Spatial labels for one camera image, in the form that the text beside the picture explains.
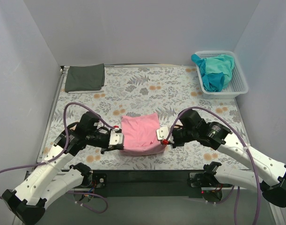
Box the pink t-shirt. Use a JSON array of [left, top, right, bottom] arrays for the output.
[[121, 113, 165, 157]]

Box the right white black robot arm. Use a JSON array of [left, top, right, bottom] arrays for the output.
[[167, 109, 286, 208]]

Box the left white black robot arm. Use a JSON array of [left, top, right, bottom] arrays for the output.
[[1, 112, 124, 225]]

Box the floral patterned table mat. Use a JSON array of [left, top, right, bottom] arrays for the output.
[[38, 67, 248, 170]]

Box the white folded t-shirt under grey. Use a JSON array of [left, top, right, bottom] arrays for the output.
[[67, 90, 104, 94]]

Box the folded dark grey t-shirt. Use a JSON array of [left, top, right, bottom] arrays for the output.
[[65, 64, 105, 93]]

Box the teal t-shirt in basket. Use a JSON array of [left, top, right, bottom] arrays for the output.
[[191, 54, 235, 92]]

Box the white plastic basket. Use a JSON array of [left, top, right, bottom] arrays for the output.
[[195, 50, 249, 99]]

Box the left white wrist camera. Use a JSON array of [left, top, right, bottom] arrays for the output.
[[109, 130, 124, 146]]

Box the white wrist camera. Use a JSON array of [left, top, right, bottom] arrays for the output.
[[109, 130, 124, 146], [156, 127, 174, 145]]

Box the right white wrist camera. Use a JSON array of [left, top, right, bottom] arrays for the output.
[[156, 127, 174, 145]]

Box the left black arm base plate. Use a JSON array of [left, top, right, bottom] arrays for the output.
[[74, 172, 107, 188]]

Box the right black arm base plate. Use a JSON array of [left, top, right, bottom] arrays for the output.
[[187, 172, 232, 188]]

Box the aluminium frame rail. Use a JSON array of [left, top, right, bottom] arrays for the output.
[[21, 170, 274, 191]]

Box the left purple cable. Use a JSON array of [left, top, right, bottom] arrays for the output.
[[0, 102, 121, 213]]

